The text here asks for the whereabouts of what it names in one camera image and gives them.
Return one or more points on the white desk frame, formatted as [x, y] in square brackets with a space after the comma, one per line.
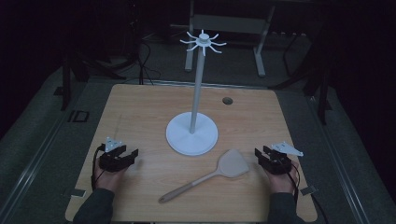
[230, 23]

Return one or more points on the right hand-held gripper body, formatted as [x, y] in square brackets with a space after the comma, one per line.
[277, 161]

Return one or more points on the beige spatula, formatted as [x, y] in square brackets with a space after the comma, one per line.
[232, 165]

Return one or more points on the grey table bracket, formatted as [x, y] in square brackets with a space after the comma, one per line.
[308, 190]
[78, 193]

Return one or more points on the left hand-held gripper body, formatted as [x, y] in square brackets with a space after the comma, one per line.
[109, 161]

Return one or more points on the black metal stand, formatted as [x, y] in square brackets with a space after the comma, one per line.
[66, 84]
[322, 93]

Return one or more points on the person's left hand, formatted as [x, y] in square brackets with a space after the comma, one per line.
[107, 179]

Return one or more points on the person's right hand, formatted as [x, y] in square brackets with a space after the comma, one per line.
[281, 182]

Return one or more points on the white hook rack stand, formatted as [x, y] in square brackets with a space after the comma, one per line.
[191, 137]

